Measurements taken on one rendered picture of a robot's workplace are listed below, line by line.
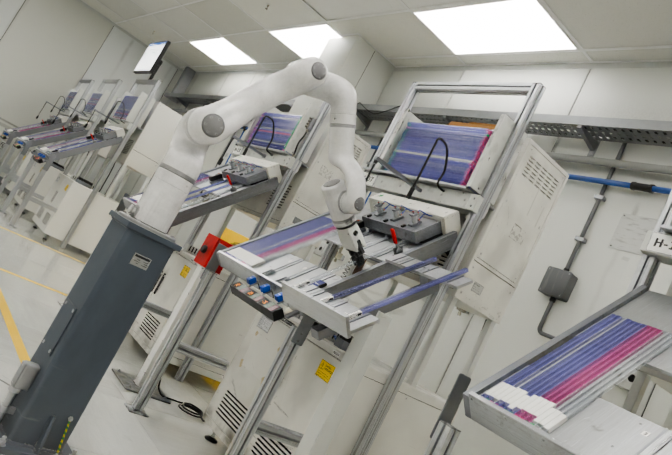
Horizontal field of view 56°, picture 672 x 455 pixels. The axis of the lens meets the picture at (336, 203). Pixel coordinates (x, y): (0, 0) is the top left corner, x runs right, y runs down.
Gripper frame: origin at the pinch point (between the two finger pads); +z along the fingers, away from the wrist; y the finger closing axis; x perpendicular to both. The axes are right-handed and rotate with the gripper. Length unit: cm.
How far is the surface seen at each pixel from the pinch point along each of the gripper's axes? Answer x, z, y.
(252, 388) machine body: 46, 45, 36
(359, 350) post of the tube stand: 28.4, 6.4, -35.2
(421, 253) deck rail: -20.7, 6.5, -10.0
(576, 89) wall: -252, 36, 94
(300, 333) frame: 36.4, 3.1, -14.3
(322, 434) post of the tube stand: 50, 23, -36
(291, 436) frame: 53, 35, -14
